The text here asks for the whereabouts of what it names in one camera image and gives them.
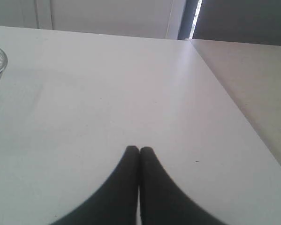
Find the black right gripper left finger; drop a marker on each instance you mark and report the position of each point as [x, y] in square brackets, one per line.
[115, 202]

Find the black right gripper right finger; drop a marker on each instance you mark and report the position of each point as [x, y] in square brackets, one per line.
[161, 201]

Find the adjacent beige side table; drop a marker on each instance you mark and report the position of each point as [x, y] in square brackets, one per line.
[251, 75]

